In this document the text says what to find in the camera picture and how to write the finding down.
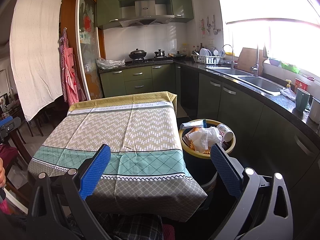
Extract orange foam net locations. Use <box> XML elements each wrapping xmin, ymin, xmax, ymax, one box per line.
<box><xmin>186</xmin><ymin>128</ymin><xmax>209</xmax><ymax>154</ymax></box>

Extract white pill bottle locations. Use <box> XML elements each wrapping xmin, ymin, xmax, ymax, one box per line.
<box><xmin>217</xmin><ymin>124</ymin><xmax>234</xmax><ymax>142</ymax></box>

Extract white paper towel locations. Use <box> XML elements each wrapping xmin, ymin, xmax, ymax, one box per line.
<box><xmin>185</xmin><ymin>126</ymin><xmax>222</xmax><ymax>154</ymax></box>

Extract white toothpaste tube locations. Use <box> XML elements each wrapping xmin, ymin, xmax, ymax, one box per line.
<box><xmin>180</xmin><ymin>120</ymin><xmax>207</xmax><ymax>130</ymax></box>

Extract black trash bin yellow rim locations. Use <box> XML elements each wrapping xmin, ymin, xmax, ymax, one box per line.
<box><xmin>179</xmin><ymin>119</ymin><xmax>236</xmax><ymax>192</ymax></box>

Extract green lower kitchen cabinets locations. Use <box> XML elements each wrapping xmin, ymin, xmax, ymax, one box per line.
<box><xmin>98</xmin><ymin>63</ymin><xmax>320</xmax><ymax>230</ymax></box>

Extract kitchen faucet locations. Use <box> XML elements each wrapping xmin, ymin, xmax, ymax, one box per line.
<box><xmin>251</xmin><ymin>46</ymin><xmax>260</xmax><ymax>77</ymax></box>

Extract left hand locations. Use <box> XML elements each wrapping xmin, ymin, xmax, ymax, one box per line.
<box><xmin>0</xmin><ymin>158</ymin><xmax>6</xmax><ymax>187</ymax></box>

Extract patterned tablecloth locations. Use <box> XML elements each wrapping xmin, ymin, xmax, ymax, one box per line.
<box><xmin>27</xmin><ymin>92</ymin><xmax>207</xmax><ymax>222</ymax></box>

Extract pink apron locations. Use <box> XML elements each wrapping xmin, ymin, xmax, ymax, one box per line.
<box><xmin>59</xmin><ymin>28</ymin><xmax>85</xmax><ymax>106</ymax></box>

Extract stainless steel sink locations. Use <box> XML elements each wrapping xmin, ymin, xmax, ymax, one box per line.
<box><xmin>205</xmin><ymin>67</ymin><xmax>284</xmax><ymax>96</ymax></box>

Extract green mug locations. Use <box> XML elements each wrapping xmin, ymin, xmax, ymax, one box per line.
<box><xmin>296</xmin><ymin>88</ymin><xmax>310</xmax><ymax>112</ymax></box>

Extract white kettle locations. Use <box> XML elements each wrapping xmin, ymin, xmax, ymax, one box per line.
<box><xmin>309</xmin><ymin>96</ymin><xmax>320</xmax><ymax>124</ymax></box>

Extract red tin can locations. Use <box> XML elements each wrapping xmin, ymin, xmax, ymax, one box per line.
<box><xmin>295</xmin><ymin>78</ymin><xmax>308</xmax><ymax>93</ymax></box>

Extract plastic bag on counter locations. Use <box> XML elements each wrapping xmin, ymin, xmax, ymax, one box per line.
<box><xmin>96</xmin><ymin>57</ymin><xmax>125</xmax><ymax>70</ymax></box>

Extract wooden cutting board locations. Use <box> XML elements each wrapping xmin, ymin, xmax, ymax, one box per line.
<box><xmin>237</xmin><ymin>47</ymin><xmax>268</xmax><ymax>76</ymax></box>

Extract dish rack with dishes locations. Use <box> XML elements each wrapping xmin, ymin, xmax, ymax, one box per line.
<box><xmin>191</xmin><ymin>48</ymin><xmax>224</xmax><ymax>65</ymax></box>

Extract black wok on stove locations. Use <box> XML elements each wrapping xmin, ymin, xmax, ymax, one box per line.
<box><xmin>129</xmin><ymin>48</ymin><xmax>146</xmax><ymax>61</ymax></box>

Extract small black pot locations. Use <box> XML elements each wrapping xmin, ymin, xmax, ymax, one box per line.
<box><xmin>154</xmin><ymin>49</ymin><xmax>165</xmax><ymax>58</ymax></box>

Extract white hanging sheet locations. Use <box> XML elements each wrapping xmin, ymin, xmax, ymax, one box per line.
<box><xmin>9</xmin><ymin>0</ymin><xmax>62</xmax><ymax>121</ymax></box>

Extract range hood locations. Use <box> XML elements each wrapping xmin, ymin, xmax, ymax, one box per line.
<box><xmin>119</xmin><ymin>0</ymin><xmax>175</xmax><ymax>27</ymax></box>

